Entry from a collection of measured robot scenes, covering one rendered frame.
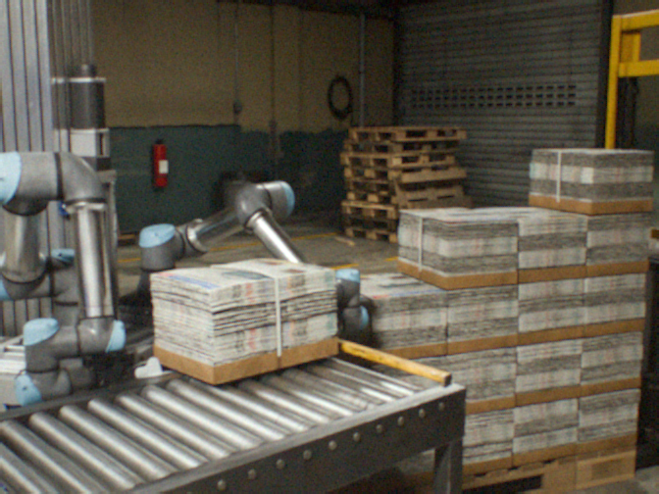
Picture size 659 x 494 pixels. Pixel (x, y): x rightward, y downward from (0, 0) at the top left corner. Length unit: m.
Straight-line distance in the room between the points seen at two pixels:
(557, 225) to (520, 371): 0.54
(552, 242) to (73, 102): 1.69
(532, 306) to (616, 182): 0.56
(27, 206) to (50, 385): 0.42
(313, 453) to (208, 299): 0.45
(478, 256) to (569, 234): 0.39
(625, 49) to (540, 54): 6.53
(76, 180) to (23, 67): 0.67
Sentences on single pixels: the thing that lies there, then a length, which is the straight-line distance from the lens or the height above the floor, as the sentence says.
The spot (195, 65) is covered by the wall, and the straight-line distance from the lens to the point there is 9.99.
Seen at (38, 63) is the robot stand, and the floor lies 1.57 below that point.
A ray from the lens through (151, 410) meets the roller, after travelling 1.77.
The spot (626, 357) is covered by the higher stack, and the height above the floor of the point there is 0.51.
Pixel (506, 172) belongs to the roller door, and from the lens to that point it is 10.61.
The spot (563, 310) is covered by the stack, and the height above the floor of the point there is 0.72.
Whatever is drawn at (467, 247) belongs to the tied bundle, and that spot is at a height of 0.98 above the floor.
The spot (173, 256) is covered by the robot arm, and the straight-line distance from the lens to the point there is 2.73.
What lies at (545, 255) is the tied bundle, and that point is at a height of 0.93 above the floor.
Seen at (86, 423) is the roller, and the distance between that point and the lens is 1.74.
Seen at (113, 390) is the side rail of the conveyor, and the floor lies 0.80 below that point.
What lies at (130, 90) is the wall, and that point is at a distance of 9.54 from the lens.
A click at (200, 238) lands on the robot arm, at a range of 2.75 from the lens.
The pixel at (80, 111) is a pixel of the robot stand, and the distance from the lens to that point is 2.52.
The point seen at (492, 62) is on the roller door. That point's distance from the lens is 10.79.
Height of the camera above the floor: 1.41
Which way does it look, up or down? 9 degrees down
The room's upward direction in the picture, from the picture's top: straight up
